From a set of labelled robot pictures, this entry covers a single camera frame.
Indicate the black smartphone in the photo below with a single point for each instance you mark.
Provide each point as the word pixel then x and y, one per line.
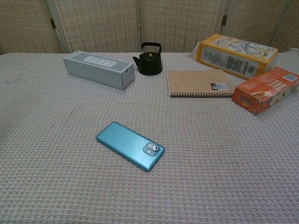
pixel 126 144

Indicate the brown spiral notebook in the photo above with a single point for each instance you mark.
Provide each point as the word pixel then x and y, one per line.
pixel 196 81

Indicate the long grey cardboard box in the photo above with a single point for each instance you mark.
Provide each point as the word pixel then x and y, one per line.
pixel 98 72

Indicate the beige woven tablecloth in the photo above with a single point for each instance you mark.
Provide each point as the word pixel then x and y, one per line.
pixel 210 151

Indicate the woven folding screen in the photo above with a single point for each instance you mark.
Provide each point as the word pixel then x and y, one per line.
pixel 105 23

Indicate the yellow cartoon dog box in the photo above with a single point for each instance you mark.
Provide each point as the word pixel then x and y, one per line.
pixel 233 58

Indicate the orange snack box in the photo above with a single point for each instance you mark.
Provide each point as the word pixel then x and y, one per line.
pixel 261 91

